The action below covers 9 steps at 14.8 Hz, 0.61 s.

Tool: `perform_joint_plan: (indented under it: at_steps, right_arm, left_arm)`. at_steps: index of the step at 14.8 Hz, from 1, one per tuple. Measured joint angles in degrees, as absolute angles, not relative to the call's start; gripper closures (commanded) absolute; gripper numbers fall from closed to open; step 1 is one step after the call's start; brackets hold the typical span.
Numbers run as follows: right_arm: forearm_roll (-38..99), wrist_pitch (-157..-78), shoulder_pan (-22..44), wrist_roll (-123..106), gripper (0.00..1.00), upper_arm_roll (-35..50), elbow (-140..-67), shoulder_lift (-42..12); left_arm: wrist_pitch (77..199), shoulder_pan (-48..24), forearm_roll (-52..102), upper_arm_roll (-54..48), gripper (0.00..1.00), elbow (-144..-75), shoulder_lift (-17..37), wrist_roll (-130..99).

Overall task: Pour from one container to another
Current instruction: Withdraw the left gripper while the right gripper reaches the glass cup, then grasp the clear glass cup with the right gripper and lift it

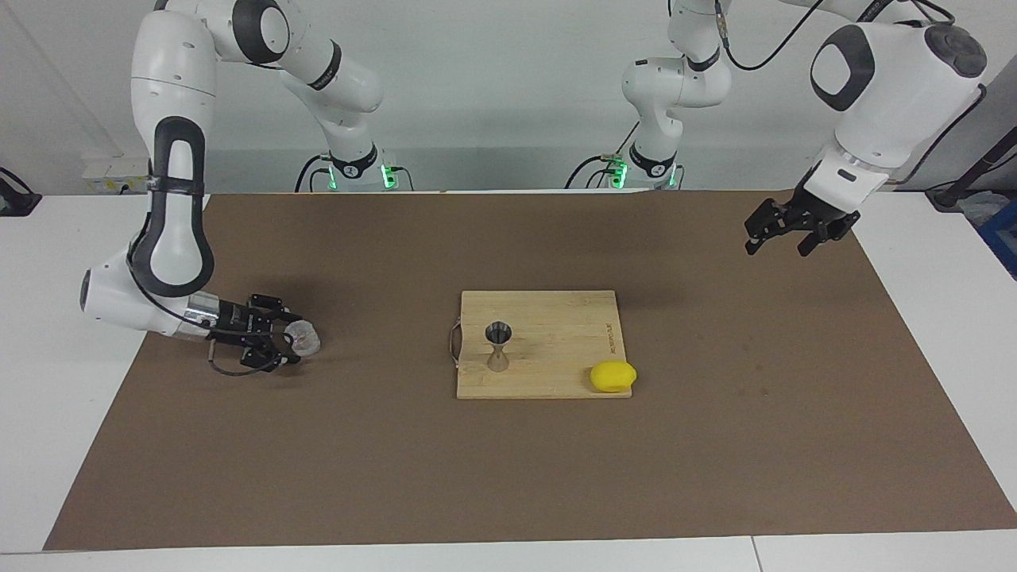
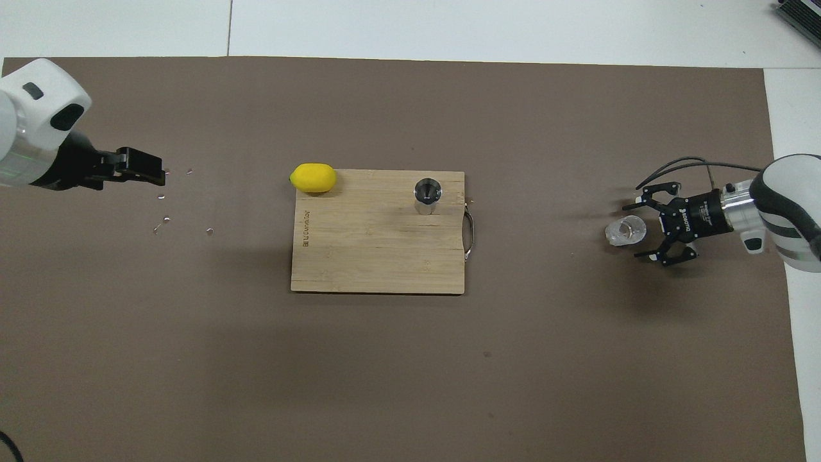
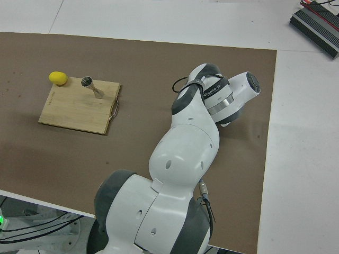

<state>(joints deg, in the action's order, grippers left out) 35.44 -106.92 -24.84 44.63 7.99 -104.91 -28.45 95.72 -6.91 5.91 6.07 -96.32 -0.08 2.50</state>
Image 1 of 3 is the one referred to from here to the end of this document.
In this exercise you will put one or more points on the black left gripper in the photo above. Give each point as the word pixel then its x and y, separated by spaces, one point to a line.
pixel 818 210

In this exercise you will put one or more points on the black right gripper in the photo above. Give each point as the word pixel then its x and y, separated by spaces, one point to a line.
pixel 238 326

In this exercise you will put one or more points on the clear plastic cup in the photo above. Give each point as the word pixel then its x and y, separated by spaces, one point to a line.
pixel 306 340

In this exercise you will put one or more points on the steel cocktail jigger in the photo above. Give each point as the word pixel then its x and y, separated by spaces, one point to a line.
pixel 498 361

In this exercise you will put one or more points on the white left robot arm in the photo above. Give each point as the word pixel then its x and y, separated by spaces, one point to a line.
pixel 882 87

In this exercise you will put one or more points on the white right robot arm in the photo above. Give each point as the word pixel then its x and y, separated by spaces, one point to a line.
pixel 175 230

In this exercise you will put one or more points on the black stand pole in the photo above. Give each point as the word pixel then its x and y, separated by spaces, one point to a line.
pixel 973 171

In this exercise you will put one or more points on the white power strip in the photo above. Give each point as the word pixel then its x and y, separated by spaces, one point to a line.
pixel 119 173

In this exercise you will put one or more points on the yellow lemon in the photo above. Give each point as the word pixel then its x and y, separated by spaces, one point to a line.
pixel 612 376

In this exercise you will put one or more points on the wooden cutting board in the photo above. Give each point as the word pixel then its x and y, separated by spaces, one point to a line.
pixel 556 342

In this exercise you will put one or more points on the brown table mat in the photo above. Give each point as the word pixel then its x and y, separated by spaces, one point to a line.
pixel 508 469

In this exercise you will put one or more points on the black clamp mount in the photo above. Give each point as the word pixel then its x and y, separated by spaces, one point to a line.
pixel 16 199

